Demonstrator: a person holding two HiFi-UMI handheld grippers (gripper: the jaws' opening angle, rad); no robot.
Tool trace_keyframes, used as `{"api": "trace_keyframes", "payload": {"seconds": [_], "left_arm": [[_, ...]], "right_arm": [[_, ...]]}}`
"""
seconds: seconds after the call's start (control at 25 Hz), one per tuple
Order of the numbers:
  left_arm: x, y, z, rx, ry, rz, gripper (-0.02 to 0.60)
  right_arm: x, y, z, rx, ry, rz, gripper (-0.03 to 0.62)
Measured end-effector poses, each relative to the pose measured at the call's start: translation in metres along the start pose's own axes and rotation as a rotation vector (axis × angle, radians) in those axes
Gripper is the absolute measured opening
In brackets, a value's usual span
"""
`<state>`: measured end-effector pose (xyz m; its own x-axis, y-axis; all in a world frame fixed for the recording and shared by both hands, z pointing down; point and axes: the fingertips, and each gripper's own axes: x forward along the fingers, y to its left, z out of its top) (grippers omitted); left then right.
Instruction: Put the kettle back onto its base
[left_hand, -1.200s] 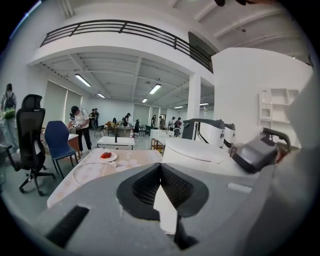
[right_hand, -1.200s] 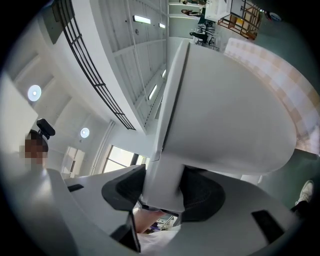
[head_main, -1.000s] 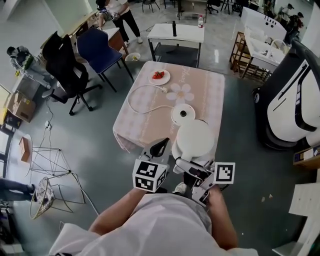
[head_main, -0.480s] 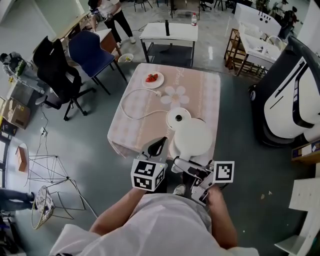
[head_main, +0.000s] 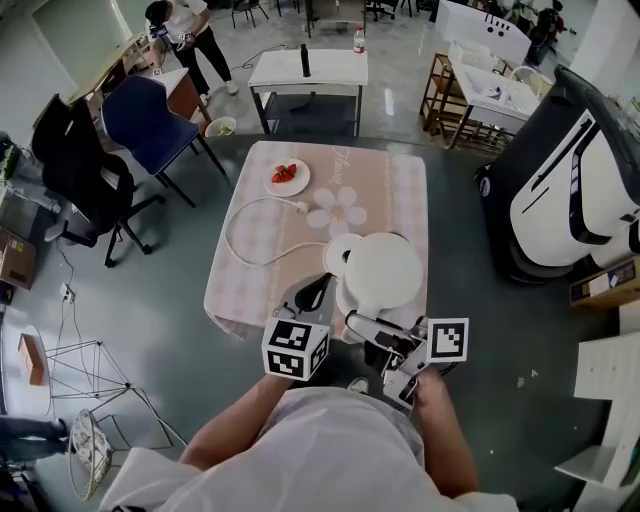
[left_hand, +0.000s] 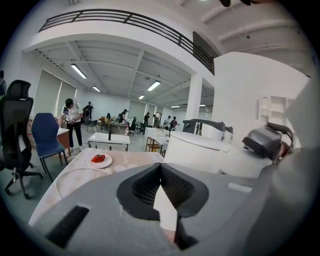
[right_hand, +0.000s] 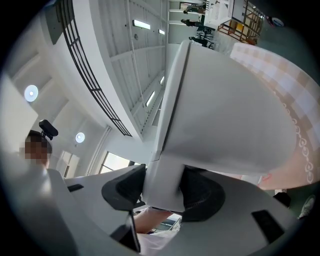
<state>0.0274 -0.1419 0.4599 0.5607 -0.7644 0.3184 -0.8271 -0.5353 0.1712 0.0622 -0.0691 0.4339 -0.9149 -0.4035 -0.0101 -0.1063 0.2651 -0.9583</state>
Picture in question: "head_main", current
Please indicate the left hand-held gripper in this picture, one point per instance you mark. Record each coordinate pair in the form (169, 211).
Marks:
(295, 350)

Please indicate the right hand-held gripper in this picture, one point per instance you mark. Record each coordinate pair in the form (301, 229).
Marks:
(447, 340)

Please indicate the white electric kettle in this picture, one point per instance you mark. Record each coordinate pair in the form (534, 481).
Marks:
(382, 272)

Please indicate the person's left forearm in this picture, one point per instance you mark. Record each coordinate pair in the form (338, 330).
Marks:
(235, 425)

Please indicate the person's right forearm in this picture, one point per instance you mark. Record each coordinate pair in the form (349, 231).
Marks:
(445, 440)

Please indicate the pink checked flower tablecloth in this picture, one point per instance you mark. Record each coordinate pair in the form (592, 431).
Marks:
(260, 290)

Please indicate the person's white shoe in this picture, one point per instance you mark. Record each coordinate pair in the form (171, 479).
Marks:
(358, 386)

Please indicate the white round plate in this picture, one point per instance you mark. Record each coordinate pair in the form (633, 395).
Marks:
(300, 185)

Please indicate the person's white shirt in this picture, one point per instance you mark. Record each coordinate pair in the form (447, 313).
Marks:
(320, 460)

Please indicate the white bowl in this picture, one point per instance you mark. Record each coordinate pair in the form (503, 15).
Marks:
(220, 127)

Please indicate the wooden rack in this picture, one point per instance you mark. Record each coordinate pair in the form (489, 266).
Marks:
(440, 105)

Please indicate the black and white robot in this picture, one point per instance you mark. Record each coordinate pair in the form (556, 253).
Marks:
(560, 200)

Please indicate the black bottle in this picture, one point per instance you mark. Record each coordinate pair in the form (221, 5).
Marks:
(305, 60)

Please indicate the white shelf unit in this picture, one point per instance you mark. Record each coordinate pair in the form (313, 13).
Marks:
(605, 370)

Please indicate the blue chair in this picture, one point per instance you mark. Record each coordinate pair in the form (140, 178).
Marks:
(145, 125)

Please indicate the cardboard box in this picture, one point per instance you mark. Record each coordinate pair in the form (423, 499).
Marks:
(607, 285)
(17, 260)

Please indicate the white power strip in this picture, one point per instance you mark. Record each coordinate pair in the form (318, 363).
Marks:
(67, 294)

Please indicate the brown wooden desk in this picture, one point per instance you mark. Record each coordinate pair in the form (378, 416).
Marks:
(180, 90)

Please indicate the white sink with faucet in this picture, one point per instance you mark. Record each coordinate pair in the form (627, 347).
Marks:
(485, 100)

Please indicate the clear plastic bottle red label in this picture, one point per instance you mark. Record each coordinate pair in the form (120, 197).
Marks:
(358, 41)

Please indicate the black office chair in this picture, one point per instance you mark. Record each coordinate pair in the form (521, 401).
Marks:
(80, 165)

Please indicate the dark table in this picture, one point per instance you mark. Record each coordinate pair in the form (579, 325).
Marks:
(332, 15)

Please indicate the orange box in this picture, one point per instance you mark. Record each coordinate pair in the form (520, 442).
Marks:
(32, 357)

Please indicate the white basket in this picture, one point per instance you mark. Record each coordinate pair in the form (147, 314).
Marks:
(472, 56)

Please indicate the black swivel chair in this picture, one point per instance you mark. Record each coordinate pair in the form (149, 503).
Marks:
(382, 7)

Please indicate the white cabinet black marks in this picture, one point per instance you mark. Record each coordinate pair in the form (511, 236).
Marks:
(480, 27)

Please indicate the white table black frame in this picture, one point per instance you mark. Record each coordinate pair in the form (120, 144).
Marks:
(330, 67)

